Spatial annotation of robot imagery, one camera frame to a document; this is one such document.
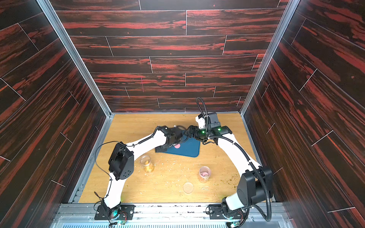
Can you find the clear jar with pink cookie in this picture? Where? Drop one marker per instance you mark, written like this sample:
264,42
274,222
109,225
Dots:
204,174

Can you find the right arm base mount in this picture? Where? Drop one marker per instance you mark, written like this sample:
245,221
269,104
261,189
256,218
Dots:
214,211

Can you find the aluminium frame post right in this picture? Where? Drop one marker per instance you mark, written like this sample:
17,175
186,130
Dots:
282,26

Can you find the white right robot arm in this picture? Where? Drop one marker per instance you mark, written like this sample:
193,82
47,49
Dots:
254,188

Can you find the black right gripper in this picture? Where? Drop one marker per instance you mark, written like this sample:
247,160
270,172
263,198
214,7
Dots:
192,132

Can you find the teal plastic tray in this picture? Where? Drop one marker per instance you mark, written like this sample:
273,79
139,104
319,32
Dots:
189,148

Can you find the aluminium frame post left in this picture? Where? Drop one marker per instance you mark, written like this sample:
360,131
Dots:
65,39

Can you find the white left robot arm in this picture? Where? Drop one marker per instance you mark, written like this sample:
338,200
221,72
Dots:
122,160

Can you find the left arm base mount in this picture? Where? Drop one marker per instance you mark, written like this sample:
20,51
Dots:
119,214

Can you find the pink round cookie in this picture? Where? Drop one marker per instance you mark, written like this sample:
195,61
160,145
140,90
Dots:
177,146

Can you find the clear jar with yellow cookies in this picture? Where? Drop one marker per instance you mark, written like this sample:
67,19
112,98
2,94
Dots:
147,163

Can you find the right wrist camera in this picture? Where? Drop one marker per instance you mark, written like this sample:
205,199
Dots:
209,122

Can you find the aluminium frame post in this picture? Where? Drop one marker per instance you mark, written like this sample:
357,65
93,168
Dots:
65,39
282,26

